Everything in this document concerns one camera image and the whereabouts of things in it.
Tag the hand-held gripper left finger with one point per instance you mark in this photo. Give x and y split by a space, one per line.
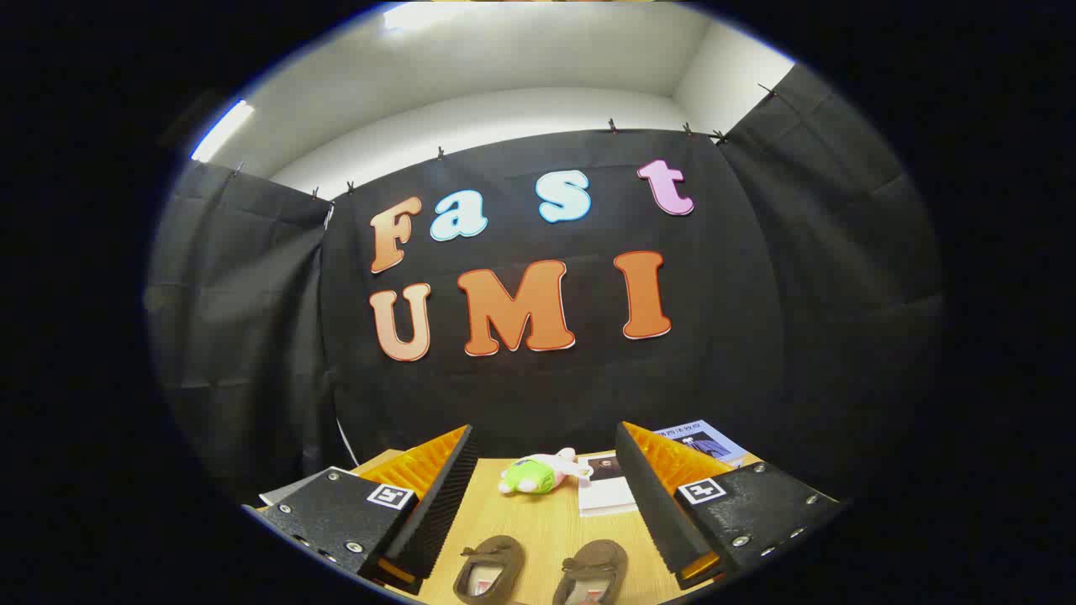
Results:
445 512

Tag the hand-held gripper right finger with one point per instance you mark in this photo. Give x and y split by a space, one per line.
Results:
651 512

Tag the white book with dark photo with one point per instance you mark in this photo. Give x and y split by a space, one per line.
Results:
605 496

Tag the brown fuzzy shoe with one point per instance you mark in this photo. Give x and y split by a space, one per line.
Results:
605 559
504 550

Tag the row of small black clips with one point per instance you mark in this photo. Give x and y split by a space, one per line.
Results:
613 126

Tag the green and pink plush toy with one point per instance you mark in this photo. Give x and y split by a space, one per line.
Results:
530 477

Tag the blue cover book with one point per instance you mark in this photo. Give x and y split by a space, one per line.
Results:
714 441

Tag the black backdrop cloth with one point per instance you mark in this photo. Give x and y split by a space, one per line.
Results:
714 378

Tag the long ceiling light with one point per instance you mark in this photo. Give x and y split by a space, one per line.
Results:
223 130
412 17

